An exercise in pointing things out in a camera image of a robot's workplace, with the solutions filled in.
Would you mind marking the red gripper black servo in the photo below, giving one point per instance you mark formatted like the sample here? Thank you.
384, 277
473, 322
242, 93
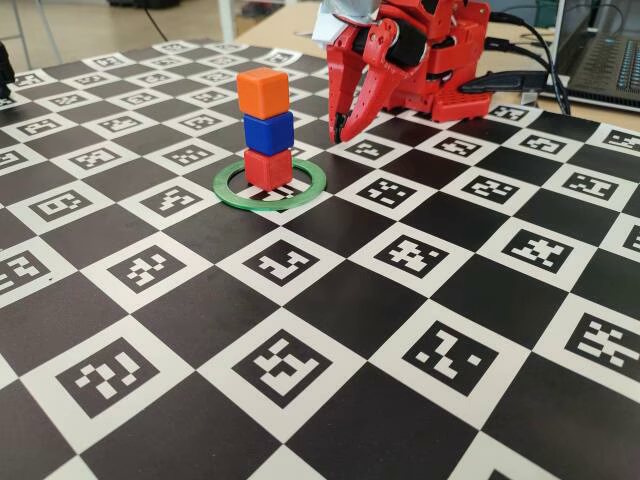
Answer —
361, 86

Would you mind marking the orange cube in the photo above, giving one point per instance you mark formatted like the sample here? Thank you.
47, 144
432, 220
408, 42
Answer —
262, 92

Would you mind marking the blue cube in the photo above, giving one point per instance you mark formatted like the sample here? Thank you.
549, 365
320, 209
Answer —
267, 134

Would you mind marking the red cube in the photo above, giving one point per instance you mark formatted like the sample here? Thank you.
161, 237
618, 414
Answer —
267, 172

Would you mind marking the dark laptop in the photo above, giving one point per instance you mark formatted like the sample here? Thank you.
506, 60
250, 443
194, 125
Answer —
600, 65

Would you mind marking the black stand foot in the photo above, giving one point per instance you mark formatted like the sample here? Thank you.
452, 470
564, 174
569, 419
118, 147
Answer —
5, 75

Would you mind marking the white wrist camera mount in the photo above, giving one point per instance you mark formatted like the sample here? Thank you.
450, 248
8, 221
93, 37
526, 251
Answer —
340, 15

